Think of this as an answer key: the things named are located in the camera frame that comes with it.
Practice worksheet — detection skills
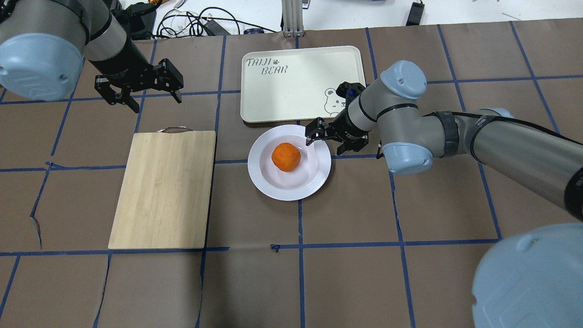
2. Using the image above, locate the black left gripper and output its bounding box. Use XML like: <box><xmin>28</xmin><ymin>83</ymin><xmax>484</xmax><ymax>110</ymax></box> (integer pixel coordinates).
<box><xmin>94</xmin><ymin>40</ymin><xmax>184</xmax><ymax>113</ymax></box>

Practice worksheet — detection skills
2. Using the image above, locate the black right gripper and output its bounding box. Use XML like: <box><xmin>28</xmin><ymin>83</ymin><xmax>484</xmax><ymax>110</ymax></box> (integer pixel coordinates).
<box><xmin>305</xmin><ymin>109</ymin><xmax>369</xmax><ymax>155</ymax></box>

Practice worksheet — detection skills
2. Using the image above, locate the orange fruit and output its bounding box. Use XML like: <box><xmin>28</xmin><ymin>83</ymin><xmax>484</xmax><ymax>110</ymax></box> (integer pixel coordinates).
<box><xmin>271</xmin><ymin>143</ymin><xmax>302</xmax><ymax>173</ymax></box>

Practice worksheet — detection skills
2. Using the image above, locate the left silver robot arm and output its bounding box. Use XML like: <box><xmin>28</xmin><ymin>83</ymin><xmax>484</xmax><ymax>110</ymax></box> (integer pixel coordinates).
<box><xmin>0</xmin><ymin>0</ymin><xmax>184</xmax><ymax>113</ymax></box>

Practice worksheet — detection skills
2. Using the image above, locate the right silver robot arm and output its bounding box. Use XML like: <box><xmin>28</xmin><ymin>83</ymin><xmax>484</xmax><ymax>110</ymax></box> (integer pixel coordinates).
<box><xmin>305</xmin><ymin>60</ymin><xmax>582</xmax><ymax>328</ymax></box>

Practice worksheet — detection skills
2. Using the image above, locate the cream bear tray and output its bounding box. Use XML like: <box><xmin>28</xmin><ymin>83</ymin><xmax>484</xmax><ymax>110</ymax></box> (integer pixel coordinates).
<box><xmin>240</xmin><ymin>46</ymin><xmax>366</xmax><ymax>124</ymax></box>

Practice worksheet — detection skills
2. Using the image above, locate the white round plate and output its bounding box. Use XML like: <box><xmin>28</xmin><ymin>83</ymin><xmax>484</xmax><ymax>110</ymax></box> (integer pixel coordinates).
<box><xmin>247</xmin><ymin>125</ymin><xmax>331</xmax><ymax>201</ymax></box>

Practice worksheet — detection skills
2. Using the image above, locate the bamboo cutting board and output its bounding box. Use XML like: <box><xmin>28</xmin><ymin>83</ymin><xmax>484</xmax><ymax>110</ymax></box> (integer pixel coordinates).
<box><xmin>108</xmin><ymin>131</ymin><xmax>216</xmax><ymax>250</ymax></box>

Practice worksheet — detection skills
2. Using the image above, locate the black power adapter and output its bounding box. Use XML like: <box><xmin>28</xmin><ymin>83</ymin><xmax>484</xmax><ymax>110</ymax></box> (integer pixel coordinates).
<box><xmin>405</xmin><ymin>0</ymin><xmax>425</xmax><ymax>26</ymax></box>

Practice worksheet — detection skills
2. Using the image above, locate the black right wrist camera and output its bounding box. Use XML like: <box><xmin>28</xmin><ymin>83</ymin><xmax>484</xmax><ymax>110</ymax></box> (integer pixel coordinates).
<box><xmin>336</xmin><ymin>82</ymin><xmax>366</xmax><ymax>104</ymax></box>

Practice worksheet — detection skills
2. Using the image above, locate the aluminium frame post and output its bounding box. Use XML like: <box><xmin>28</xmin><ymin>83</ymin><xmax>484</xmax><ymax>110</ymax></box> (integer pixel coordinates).
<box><xmin>281</xmin><ymin>0</ymin><xmax>305</xmax><ymax>38</ymax></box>

